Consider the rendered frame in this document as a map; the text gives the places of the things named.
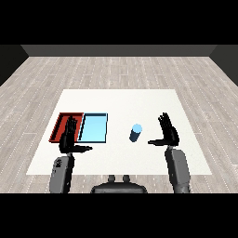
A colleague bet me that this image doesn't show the dark grey robot body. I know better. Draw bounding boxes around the dark grey robot body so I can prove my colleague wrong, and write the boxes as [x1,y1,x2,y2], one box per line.
[90,175,149,194]

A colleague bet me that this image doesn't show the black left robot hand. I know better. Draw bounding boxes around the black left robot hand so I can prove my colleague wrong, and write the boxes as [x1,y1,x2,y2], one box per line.
[59,115,94,155]

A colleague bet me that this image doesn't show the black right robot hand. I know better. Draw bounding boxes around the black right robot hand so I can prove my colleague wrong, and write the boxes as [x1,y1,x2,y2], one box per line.
[147,112,180,148]

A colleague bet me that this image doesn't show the red shallow open box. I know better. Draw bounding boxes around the red shallow open box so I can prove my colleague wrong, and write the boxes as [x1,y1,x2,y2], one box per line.
[48,112,85,144]

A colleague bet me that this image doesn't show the light blue shallow open box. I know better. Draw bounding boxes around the light blue shallow open box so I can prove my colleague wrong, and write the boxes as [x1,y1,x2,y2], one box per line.
[76,112,109,144]

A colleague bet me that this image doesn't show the small blue can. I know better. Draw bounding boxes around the small blue can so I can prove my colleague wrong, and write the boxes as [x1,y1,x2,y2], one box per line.
[128,123,143,143]

